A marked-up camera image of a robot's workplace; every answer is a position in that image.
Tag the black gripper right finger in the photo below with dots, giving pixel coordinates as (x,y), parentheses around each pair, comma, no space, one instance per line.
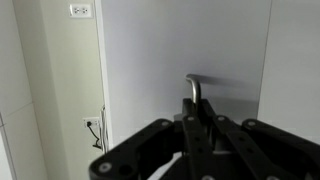
(260,150)

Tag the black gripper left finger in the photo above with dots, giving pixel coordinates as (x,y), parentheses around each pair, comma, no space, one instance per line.
(146,146)

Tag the white drawer front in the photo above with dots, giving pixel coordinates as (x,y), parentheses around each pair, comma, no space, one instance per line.
(150,50)
(293,66)

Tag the white drawer cabinet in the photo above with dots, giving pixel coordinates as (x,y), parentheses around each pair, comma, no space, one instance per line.
(104,83)

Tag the white double wall outlet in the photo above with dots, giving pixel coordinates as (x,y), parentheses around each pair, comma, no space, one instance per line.
(81,10)

